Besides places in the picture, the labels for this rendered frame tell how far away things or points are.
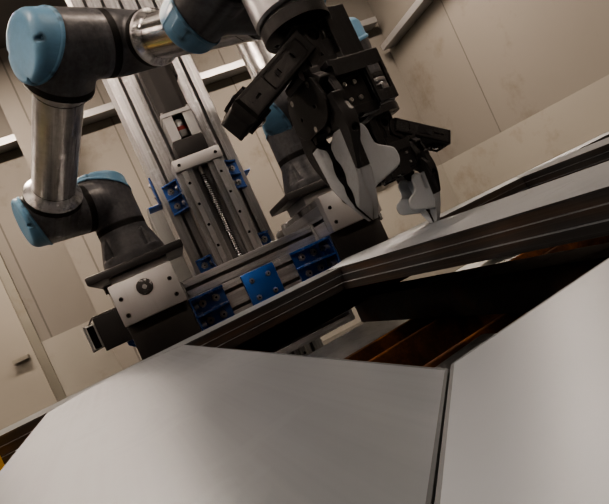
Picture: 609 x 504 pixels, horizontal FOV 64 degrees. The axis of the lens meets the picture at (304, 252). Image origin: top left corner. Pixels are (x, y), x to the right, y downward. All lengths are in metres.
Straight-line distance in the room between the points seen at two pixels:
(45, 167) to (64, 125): 0.11
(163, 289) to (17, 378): 3.74
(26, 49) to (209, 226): 0.61
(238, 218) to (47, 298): 3.51
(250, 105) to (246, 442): 0.31
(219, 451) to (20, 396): 4.58
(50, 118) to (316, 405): 0.88
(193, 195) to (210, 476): 1.18
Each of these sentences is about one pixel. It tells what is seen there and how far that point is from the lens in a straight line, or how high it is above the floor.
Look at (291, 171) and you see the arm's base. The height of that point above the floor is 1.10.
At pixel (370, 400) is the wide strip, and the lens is 0.16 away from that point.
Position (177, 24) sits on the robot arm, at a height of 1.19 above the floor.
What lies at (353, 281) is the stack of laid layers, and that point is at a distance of 0.73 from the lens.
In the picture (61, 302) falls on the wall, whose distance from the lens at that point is 4.69.
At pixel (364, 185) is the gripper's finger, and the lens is 0.46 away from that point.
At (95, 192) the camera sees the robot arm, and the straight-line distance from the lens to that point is 1.23.
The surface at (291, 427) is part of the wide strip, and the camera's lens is 0.17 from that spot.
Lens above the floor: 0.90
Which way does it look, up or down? level
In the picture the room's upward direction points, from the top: 25 degrees counter-clockwise
